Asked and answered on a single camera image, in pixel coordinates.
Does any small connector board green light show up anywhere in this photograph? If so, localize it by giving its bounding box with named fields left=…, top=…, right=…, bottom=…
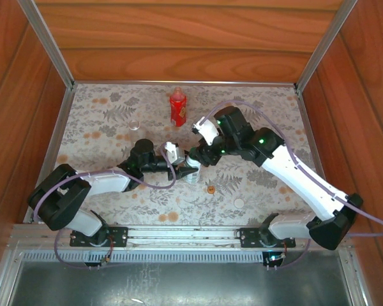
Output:
left=265, top=251, right=287, bottom=268

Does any red label bottle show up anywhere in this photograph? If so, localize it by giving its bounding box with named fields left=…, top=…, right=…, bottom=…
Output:
left=169, top=86, right=188, bottom=128

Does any long aluminium frame bar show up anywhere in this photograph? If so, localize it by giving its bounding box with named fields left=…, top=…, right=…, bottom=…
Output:
left=73, top=80, right=297, bottom=87

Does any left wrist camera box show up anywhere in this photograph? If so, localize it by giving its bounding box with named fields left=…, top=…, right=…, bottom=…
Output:
left=163, top=141, right=188, bottom=166

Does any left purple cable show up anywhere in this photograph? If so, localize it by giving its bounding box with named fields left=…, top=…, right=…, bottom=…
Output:
left=33, top=145, right=177, bottom=271

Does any grey slotted cable duct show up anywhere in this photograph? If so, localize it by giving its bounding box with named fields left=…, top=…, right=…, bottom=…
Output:
left=19, top=249, right=265, bottom=264

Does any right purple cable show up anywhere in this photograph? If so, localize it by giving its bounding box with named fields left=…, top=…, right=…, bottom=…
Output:
left=202, top=99, right=383, bottom=270

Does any aluminium frame post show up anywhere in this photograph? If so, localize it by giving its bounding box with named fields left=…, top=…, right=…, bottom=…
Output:
left=17, top=0, right=76, bottom=92
left=294, top=0, right=360, bottom=93

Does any aluminium frame side bar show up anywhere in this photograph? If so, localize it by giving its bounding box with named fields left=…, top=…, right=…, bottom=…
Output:
left=22, top=87, right=76, bottom=224
left=295, top=87, right=326, bottom=179

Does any clear ribbed bottle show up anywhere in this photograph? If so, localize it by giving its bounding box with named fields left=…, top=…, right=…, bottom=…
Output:
left=128, top=120, right=147, bottom=143

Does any grey metal sheet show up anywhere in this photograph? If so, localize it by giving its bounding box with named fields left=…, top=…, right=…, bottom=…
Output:
left=6, top=259, right=355, bottom=306

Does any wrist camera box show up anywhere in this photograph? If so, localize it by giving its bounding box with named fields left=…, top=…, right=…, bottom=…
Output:
left=163, top=141, right=188, bottom=166
left=190, top=116, right=218, bottom=147

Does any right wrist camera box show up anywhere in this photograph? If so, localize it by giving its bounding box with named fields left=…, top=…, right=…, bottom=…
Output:
left=190, top=116, right=218, bottom=147

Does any purple cable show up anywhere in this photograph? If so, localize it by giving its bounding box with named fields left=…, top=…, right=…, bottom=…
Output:
left=202, top=99, right=383, bottom=270
left=33, top=145, right=177, bottom=271

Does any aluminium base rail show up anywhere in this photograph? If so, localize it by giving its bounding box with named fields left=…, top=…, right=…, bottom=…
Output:
left=8, top=224, right=352, bottom=251

